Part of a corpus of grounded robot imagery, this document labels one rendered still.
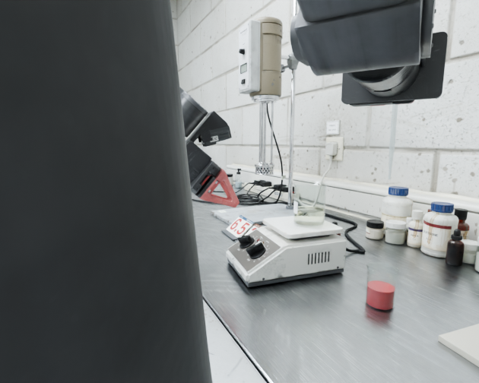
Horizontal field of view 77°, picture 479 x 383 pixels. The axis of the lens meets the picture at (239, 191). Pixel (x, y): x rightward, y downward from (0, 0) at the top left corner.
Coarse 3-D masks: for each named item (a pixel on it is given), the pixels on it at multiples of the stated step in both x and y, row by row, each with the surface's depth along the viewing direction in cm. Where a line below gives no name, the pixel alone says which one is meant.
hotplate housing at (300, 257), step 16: (272, 240) 56; (288, 240) 55; (304, 240) 55; (320, 240) 55; (336, 240) 56; (272, 256) 52; (288, 256) 52; (304, 256) 53; (320, 256) 55; (336, 256) 56; (240, 272) 54; (256, 272) 51; (272, 272) 52; (288, 272) 53; (304, 272) 54; (320, 272) 56; (336, 272) 57
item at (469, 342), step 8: (464, 328) 39; (472, 328) 39; (440, 336) 37; (448, 336) 37; (456, 336) 37; (464, 336) 37; (472, 336) 37; (448, 344) 37; (456, 344) 36; (464, 344) 36; (472, 344) 36; (456, 352) 36; (464, 352) 35; (472, 352) 35; (472, 360) 34
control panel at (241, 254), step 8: (256, 232) 62; (256, 240) 59; (264, 240) 57; (232, 248) 61; (240, 248) 59; (272, 248) 53; (240, 256) 57; (248, 256) 55; (264, 256) 53; (248, 264) 53; (256, 264) 51
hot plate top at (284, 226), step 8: (272, 224) 59; (280, 224) 59; (288, 224) 59; (328, 224) 59; (280, 232) 55; (288, 232) 54; (296, 232) 54; (304, 232) 54; (312, 232) 54; (320, 232) 54; (328, 232) 55; (336, 232) 55
